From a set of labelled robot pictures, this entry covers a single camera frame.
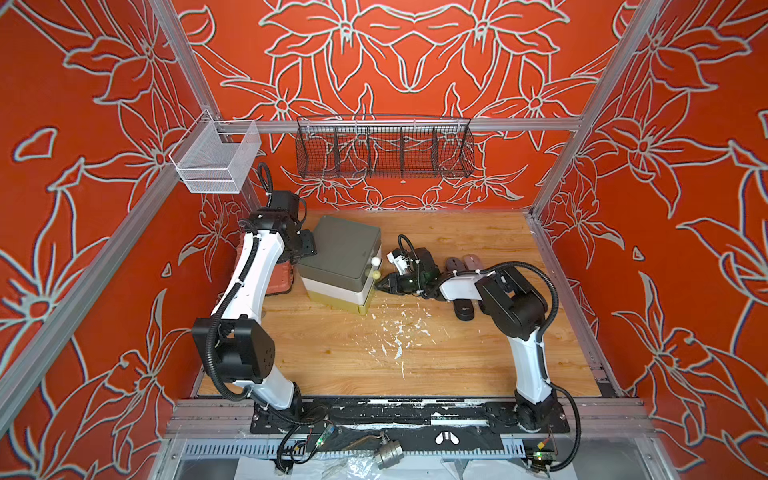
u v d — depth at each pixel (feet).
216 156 3.09
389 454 2.15
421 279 2.62
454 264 3.30
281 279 3.10
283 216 1.89
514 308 1.78
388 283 2.88
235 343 1.40
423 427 2.38
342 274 2.50
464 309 2.94
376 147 3.30
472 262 3.31
